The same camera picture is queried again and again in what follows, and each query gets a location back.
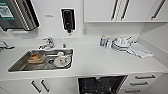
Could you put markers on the white dish stack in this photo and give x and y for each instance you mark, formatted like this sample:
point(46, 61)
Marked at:
point(120, 43)

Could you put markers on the white wall cabinet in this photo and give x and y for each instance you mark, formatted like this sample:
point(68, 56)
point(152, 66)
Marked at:
point(100, 10)

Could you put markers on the small chrome sink fitting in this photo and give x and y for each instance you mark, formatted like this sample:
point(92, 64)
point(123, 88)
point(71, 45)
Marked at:
point(64, 43)

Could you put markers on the white wall outlet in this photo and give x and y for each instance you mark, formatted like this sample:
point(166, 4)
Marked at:
point(84, 31)

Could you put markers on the white mug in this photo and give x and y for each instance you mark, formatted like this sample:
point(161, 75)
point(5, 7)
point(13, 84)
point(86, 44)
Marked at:
point(60, 59)

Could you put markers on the black soap dispenser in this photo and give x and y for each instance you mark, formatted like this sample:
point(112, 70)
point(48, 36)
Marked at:
point(67, 19)

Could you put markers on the white plate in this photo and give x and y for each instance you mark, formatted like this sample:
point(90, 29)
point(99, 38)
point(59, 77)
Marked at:
point(68, 61)

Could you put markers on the stainless steel dishwasher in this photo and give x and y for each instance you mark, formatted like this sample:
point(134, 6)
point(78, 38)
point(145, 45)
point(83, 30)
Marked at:
point(100, 85)

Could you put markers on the steel paper towel dispenser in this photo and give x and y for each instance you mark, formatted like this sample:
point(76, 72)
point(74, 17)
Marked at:
point(15, 15)

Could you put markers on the small white cup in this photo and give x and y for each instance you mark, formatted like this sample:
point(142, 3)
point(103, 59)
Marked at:
point(108, 43)

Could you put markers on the chrome faucet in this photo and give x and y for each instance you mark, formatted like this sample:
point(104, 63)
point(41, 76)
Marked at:
point(48, 43)

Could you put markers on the orange stained bowl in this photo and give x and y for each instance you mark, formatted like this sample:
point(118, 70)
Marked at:
point(36, 58)

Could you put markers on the white narrow drawer unit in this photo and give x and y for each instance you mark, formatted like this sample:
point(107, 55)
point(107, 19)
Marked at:
point(143, 83)

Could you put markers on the small wall label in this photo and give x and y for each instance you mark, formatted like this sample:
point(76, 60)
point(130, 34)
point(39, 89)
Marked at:
point(49, 15)

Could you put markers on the stainless steel sink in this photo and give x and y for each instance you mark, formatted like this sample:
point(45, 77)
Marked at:
point(23, 66)

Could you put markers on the small blue bottle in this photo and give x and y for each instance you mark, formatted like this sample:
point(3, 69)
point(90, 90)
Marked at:
point(103, 40)

